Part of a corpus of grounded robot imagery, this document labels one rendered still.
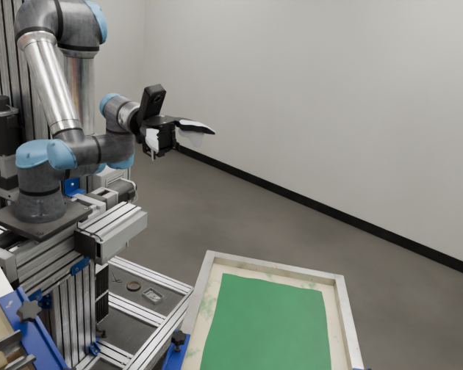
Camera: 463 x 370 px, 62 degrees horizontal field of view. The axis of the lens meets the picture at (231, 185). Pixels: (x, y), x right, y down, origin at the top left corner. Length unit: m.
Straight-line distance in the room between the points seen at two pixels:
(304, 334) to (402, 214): 2.86
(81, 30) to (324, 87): 3.23
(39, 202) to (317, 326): 1.02
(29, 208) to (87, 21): 0.58
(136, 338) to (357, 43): 3.16
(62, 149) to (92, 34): 0.38
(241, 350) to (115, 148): 0.74
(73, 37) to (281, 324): 1.13
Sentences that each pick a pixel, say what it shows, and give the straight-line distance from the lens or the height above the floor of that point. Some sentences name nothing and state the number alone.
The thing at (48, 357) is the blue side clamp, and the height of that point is 1.22.
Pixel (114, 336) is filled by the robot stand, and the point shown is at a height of 0.21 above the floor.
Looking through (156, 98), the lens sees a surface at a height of 1.74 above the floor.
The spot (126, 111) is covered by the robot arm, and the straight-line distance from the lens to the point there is 0.98.
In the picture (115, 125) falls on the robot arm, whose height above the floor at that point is 1.63.
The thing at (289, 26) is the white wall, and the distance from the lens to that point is 4.36.
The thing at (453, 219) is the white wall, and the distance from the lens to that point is 4.08.
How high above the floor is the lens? 1.94
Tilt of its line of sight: 24 degrees down
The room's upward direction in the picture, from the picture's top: 8 degrees clockwise
